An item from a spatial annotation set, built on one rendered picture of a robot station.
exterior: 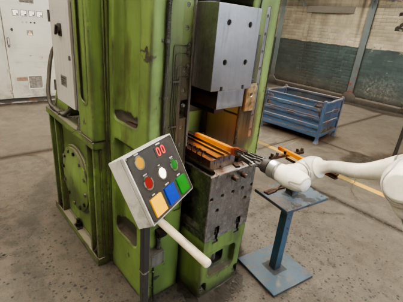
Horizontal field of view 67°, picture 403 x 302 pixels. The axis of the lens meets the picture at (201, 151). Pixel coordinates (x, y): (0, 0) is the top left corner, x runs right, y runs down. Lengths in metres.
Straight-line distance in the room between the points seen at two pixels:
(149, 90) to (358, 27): 8.45
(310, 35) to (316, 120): 5.25
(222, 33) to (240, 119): 0.65
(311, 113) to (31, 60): 5.05
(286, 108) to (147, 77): 4.26
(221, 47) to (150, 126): 0.51
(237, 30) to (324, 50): 8.45
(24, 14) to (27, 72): 0.98
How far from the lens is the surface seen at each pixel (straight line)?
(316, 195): 2.22
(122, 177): 1.16
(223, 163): 1.75
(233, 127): 1.99
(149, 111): 1.50
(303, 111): 5.41
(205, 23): 1.54
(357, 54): 9.48
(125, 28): 1.77
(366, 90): 9.41
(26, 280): 2.48
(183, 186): 1.35
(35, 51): 6.56
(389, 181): 1.00
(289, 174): 1.45
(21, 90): 6.61
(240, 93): 1.68
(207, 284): 2.19
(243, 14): 1.60
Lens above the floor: 1.67
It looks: 23 degrees down
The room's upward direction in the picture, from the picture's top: 5 degrees clockwise
